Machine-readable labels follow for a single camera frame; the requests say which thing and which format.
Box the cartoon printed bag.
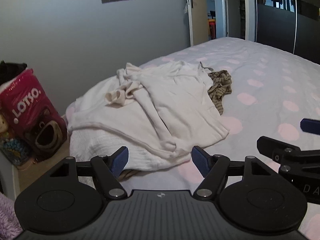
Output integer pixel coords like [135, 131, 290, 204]
[0, 111, 33, 167]

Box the black cloth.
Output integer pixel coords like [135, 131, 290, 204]
[0, 60, 27, 86]

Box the bed with polka-dot sheet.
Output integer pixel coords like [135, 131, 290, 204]
[65, 37, 320, 240]

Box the wooden door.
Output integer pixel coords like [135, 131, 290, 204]
[185, 0, 208, 47]

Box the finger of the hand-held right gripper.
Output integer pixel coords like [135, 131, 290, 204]
[300, 118, 320, 134]
[257, 136, 320, 172]

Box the wooden bedside cabinet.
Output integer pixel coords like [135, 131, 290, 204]
[0, 115, 72, 200]

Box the red stool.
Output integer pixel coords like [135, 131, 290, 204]
[207, 19, 217, 40]

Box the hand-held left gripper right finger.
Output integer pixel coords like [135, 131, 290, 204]
[191, 145, 272, 201]

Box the purple fluffy cloth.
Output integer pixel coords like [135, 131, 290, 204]
[0, 192, 23, 240]

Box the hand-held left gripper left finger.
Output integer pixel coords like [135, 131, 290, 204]
[49, 146, 129, 201]

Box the cream long-sleeve shirt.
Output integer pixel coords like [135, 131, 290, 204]
[134, 60, 230, 159]

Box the pink printed bag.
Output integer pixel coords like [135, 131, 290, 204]
[0, 67, 68, 161]

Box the olive striped garment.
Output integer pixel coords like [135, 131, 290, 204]
[207, 70, 233, 116]

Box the white waffle blanket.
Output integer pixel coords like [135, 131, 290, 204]
[66, 76, 192, 172]

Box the dark wardrobe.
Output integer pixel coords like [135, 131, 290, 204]
[255, 0, 320, 64]

